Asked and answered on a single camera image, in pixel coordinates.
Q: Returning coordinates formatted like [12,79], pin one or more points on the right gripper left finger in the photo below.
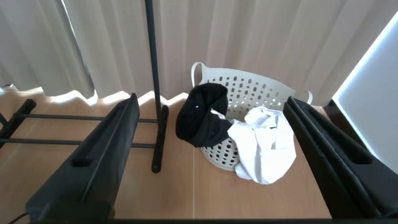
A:
[93,161]

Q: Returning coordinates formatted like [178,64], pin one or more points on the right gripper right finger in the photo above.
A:
[342,168]

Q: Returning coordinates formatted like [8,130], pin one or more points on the black shorts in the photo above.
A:
[199,118]

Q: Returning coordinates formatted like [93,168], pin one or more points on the black clothes rack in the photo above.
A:
[152,62]

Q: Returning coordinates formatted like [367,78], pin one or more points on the white laundry basket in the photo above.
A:
[248,90]

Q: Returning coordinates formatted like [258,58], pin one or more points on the white garment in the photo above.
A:
[267,149]

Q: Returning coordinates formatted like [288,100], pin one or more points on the beige curtain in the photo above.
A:
[248,37]

